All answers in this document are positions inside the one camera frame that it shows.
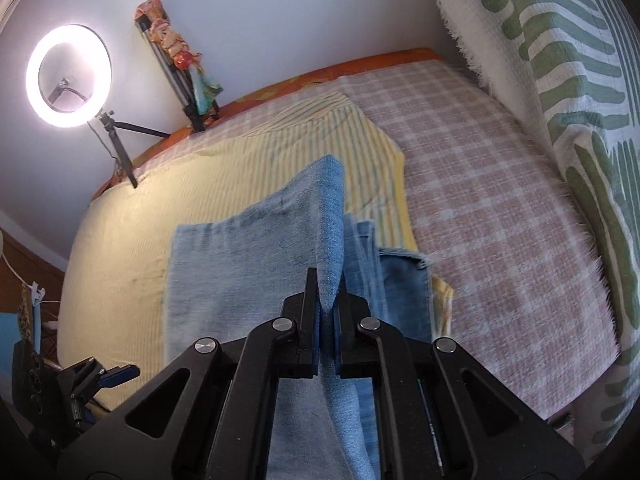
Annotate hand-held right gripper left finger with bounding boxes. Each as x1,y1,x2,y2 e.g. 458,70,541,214
57,267,321,480

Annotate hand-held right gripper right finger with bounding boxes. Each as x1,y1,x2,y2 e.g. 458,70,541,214
334,272,586,480

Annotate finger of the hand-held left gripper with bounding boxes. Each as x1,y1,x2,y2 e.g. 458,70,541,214
97,365,141,388

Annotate blue denim pants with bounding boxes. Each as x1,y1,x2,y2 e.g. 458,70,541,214
164,154,433,480

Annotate blue and patterned cloth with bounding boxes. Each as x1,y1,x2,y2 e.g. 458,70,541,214
19,292,43,348

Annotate pink plaid blanket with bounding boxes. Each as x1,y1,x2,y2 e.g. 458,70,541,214
135,60,621,421

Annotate folded tripod with colourful cloth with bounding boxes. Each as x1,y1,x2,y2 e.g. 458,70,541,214
134,0,225,133

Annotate white cable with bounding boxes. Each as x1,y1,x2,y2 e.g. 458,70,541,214
0,245,61,333

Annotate black ring light tripod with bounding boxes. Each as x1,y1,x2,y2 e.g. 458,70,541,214
90,110,172,188

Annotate white ring light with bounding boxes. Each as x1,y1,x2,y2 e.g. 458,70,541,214
26,23,112,127

